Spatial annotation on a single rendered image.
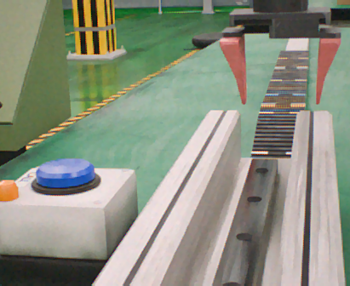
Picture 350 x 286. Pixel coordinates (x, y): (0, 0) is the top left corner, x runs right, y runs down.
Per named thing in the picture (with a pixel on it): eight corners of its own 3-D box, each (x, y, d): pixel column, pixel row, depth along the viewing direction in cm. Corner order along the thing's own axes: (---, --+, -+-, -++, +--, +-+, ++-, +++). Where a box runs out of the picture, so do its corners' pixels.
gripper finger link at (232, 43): (289, 110, 71) (289, 19, 68) (220, 110, 72) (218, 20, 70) (290, 97, 77) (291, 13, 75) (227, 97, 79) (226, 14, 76)
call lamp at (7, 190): (2, 193, 46) (-1, 176, 45) (22, 193, 45) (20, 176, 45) (-9, 201, 44) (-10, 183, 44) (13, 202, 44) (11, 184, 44)
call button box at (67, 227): (42, 238, 53) (34, 161, 52) (163, 244, 51) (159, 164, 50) (-3, 286, 46) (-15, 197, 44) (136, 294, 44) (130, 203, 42)
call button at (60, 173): (50, 181, 50) (48, 155, 49) (103, 183, 49) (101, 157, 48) (28, 201, 46) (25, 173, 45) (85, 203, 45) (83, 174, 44)
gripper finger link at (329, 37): (339, 111, 70) (341, 18, 67) (269, 110, 71) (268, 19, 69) (337, 96, 76) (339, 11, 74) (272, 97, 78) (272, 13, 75)
